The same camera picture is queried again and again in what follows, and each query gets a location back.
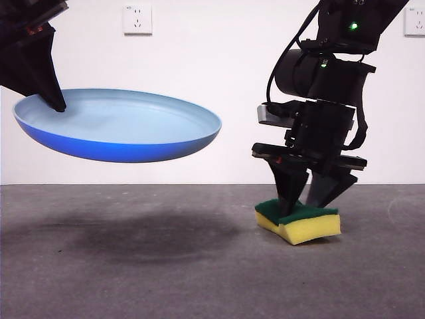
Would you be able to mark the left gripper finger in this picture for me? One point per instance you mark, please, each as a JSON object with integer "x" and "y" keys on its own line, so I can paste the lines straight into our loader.
{"x": 46, "y": 73}
{"x": 13, "y": 69}

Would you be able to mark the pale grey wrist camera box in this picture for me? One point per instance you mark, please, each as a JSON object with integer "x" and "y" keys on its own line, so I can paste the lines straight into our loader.
{"x": 270, "y": 116}

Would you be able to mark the yellow sponge with green scourer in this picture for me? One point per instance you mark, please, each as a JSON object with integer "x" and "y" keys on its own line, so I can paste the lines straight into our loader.
{"x": 308, "y": 231}

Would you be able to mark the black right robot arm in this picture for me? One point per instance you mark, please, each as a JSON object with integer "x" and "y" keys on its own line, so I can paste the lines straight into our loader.
{"x": 332, "y": 79}

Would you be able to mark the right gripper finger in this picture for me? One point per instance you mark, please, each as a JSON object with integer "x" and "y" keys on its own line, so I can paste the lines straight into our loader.
{"x": 289, "y": 186}
{"x": 327, "y": 189}

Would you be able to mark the white wall socket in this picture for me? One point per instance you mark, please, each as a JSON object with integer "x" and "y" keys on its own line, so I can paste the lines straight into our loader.
{"x": 415, "y": 22}
{"x": 137, "y": 20}

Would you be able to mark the blue round plate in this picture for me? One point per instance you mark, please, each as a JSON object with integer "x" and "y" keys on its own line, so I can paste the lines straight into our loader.
{"x": 133, "y": 133}

